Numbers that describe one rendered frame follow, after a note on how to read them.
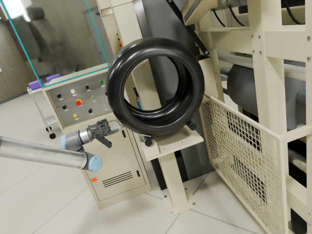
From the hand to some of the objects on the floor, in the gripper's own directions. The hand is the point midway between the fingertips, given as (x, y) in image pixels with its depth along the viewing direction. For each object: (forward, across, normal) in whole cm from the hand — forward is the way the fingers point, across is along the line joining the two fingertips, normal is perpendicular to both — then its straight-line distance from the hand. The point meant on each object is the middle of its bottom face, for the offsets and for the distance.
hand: (124, 126), depth 138 cm
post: (+22, +33, +100) cm, 108 cm away
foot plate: (+23, +33, +100) cm, 108 cm away
